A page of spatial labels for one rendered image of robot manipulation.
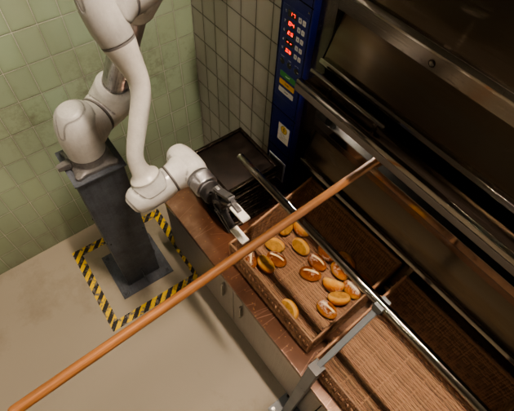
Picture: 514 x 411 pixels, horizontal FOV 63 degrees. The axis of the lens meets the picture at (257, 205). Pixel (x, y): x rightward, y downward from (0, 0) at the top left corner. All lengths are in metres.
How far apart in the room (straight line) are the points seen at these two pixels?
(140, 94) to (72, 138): 0.45
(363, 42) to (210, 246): 1.13
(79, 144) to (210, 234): 0.75
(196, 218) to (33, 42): 1.02
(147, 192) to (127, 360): 1.28
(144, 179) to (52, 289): 1.49
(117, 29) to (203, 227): 1.12
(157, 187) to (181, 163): 0.12
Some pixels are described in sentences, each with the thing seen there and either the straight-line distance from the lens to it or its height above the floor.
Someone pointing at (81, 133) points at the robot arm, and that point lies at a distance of 1.67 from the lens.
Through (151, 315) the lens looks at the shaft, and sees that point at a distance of 1.24.
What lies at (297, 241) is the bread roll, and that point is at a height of 0.64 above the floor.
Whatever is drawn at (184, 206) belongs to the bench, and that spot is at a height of 0.58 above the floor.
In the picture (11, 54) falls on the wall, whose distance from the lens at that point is 2.02.
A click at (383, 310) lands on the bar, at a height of 1.17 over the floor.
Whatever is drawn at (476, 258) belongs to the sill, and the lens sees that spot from 1.53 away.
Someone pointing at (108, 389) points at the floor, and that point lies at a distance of 2.48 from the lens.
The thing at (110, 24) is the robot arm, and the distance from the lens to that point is 1.23.
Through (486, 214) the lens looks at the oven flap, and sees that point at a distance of 1.33.
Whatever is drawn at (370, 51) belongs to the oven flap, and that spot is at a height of 1.56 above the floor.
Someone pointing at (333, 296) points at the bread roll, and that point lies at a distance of 1.88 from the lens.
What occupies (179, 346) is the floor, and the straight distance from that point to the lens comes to 2.46.
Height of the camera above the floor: 2.35
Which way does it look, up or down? 56 degrees down
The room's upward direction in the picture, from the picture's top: 4 degrees clockwise
